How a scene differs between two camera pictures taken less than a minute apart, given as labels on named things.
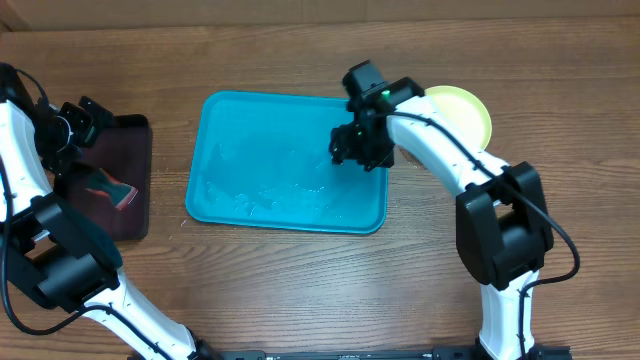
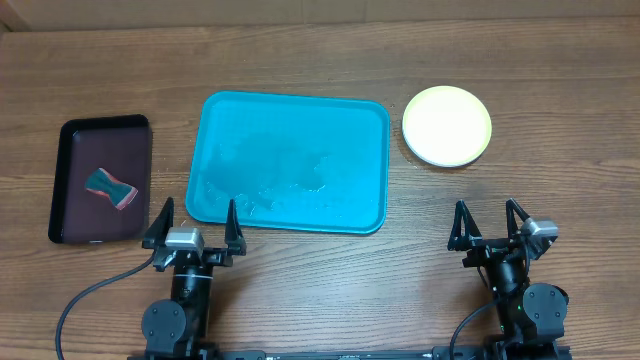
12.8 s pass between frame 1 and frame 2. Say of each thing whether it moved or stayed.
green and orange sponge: stayed
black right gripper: moved
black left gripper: moved
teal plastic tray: stayed
